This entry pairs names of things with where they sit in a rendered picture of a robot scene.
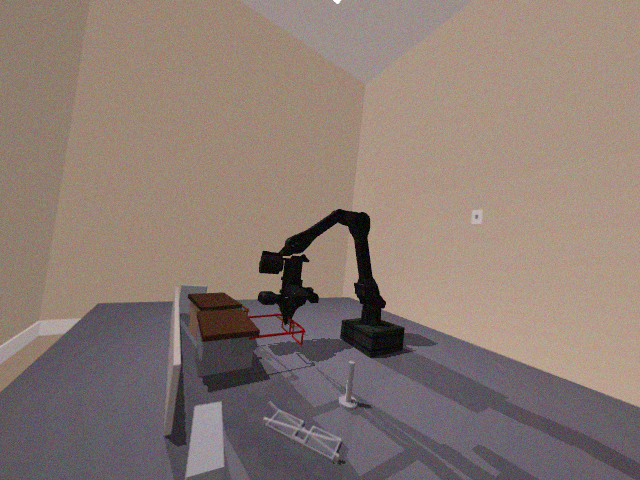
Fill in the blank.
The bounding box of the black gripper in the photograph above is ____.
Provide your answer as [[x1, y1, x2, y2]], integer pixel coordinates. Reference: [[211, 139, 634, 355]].
[[258, 274, 319, 325]]

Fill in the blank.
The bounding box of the red glasses frame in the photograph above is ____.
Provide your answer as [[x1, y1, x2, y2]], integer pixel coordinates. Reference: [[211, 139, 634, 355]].
[[248, 314, 305, 345]]

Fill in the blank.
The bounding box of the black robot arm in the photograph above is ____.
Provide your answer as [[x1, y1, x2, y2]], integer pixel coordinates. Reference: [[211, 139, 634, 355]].
[[259, 209, 386, 326]]

